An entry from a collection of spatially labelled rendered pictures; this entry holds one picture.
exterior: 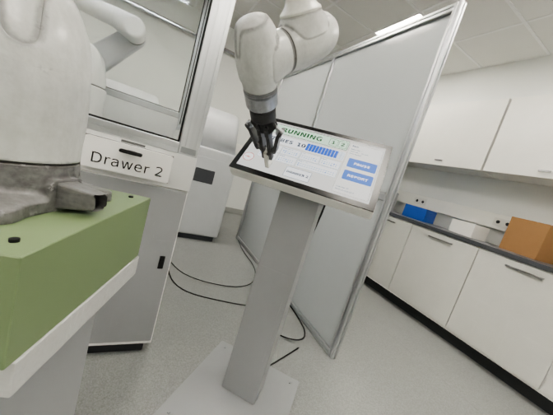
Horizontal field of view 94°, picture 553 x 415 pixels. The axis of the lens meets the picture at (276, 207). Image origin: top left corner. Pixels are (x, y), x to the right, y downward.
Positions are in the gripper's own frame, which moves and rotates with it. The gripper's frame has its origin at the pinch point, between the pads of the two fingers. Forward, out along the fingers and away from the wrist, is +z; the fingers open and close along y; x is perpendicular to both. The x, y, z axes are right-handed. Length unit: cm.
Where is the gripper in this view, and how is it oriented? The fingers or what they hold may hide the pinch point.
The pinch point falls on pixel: (267, 157)
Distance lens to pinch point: 90.9
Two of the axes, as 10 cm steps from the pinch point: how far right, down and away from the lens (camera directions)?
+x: -4.2, 7.6, -5.0
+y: -9.1, -3.2, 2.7
